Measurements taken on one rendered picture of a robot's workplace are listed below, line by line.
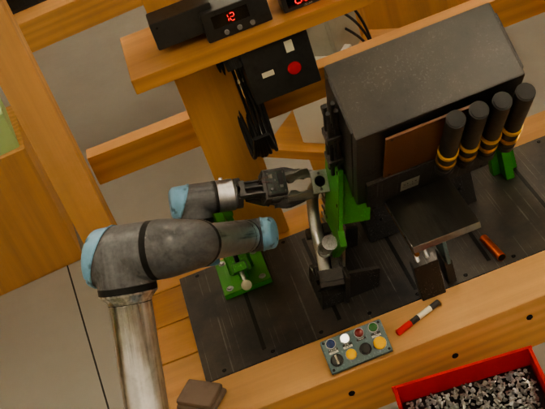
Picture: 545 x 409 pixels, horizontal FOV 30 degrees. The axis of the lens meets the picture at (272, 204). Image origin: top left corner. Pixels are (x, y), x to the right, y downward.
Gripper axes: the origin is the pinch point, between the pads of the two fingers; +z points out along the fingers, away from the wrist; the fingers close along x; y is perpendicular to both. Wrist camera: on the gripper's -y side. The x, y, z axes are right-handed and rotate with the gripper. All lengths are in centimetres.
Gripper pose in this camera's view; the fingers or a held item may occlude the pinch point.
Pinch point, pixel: (316, 182)
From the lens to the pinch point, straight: 242.5
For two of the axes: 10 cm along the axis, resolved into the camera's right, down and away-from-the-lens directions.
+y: 1.4, -2.0, -9.7
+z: 9.7, -1.5, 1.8
